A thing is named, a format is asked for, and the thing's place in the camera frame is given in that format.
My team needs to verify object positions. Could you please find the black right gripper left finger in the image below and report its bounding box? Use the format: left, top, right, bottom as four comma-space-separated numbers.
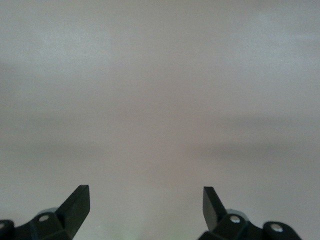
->
0, 184, 91, 240

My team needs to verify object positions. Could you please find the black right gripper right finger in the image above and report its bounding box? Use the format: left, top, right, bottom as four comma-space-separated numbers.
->
198, 186, 303, 240

